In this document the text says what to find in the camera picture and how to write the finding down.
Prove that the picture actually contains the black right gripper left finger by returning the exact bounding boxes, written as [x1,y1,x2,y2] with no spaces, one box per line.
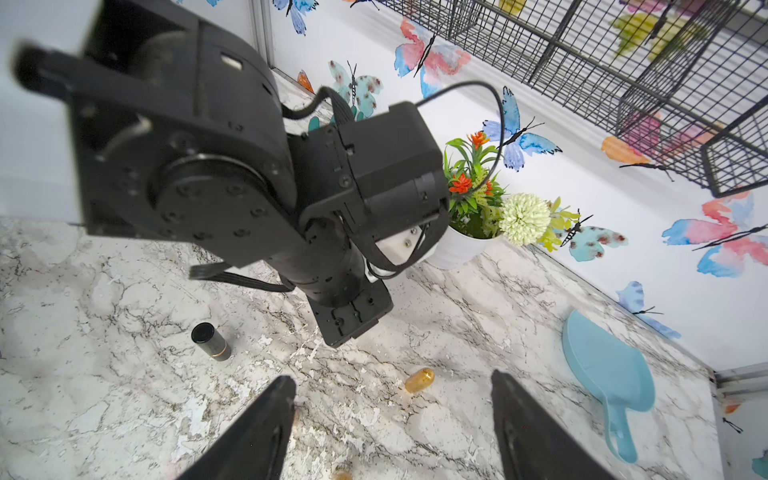
[180,376,296,480]

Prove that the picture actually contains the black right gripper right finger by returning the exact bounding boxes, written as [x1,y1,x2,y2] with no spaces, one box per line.
[491,370,613,479]

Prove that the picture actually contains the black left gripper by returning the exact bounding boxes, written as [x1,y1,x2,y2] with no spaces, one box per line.
[309,280,393,348]

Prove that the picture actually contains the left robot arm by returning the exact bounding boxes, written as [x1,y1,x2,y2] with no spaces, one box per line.
[12,1,393,347]

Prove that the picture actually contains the small gold lipstick cap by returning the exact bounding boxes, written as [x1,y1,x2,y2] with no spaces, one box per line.
[404,368,436,394]

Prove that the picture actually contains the black lipstick tube lessxcoco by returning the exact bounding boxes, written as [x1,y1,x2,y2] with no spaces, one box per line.
[191,322,232,362]

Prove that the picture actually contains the white flower pot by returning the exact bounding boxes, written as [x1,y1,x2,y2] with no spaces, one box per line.
[426,227,499,271]

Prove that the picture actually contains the artificial flower plant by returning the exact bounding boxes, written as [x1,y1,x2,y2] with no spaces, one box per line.
[443,132,581,252]

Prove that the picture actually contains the light blue handled dish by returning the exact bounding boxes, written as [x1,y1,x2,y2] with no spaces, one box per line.
[562,310,656,464]

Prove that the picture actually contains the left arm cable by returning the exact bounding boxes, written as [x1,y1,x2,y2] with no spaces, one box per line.
[188,80,506,295]

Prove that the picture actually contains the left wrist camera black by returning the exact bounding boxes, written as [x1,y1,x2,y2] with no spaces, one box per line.
[289,102,449,274]

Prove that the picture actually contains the black wire wall basket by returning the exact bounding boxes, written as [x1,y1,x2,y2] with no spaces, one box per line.
[391,1,767,197]

